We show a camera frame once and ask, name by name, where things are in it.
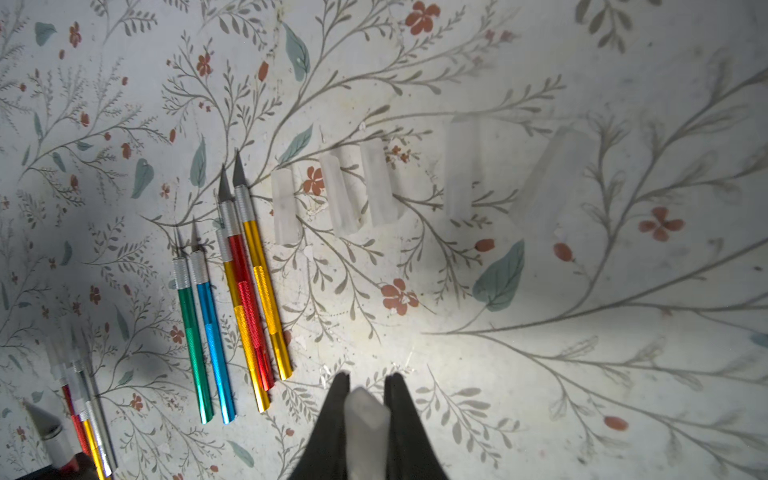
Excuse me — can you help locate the gold carving knife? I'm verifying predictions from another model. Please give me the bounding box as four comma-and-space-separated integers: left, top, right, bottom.
216, 228, 270, 413
232, 149, 293, 380
67, 366, 112, 480

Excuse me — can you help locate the clear protective cap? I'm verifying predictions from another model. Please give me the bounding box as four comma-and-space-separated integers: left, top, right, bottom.
360, 139, 398, 226
443, 117, 481, 220
344, 387, 391, 480
319, 155, 360, 237
271, 168, 301, 245
509, 127, 599, 239

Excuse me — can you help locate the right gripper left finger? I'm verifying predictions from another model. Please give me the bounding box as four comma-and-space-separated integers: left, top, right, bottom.
289, 372, 350, 480

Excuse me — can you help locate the dark red carving knife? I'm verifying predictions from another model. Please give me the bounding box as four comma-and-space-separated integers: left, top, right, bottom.
46, 339, 92, 457

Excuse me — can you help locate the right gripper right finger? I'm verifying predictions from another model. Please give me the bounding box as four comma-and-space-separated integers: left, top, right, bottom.
384, 373, 448, 480

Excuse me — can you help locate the green carving knife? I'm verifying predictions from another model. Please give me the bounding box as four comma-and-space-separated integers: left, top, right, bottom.
173, 229, 214, 424

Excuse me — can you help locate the silver carving knife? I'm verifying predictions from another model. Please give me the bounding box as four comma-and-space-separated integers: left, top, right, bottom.
68, 325, 118, 479

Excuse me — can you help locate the blue carving knife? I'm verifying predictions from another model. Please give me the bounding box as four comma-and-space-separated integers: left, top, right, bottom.
190, 220, 236, 424

